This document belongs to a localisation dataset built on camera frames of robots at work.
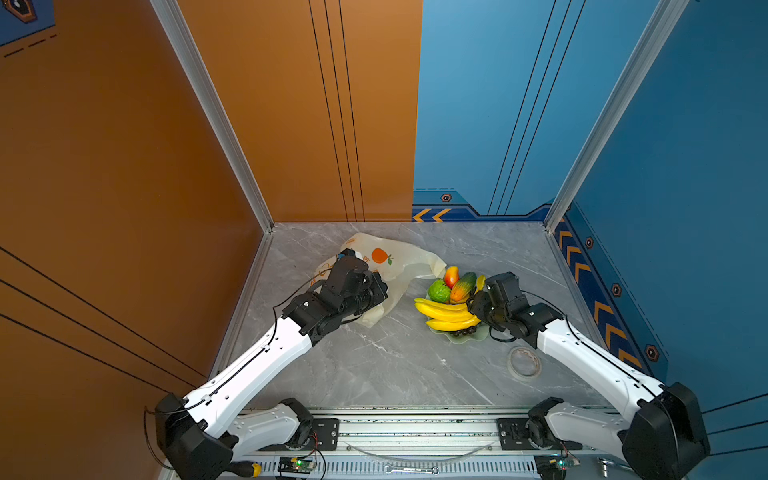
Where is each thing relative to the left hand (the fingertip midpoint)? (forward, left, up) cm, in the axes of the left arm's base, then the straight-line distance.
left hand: (393, 283), depth 73 cm
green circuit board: (-35, +23, -26) cm, 49 cm away
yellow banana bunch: (-2, -15, -12) cm, 19 cm away
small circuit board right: (-34, -41, -24) cm, 58 cm away
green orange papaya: (+8, -21, -14) cm, 27 cm away
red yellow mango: (+13, -18, -16) cm, 28 cm away
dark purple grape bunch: (-3, -22, -20) cm, 30 cm away
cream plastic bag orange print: (+18, -1, -15) cm, 23 cm away
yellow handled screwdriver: (-36, +33, -23) cm, 54 cm away
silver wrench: (-35, -10, -25) cm, 45 cm away
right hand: (+2, -22, -13) cm, 25 cm away
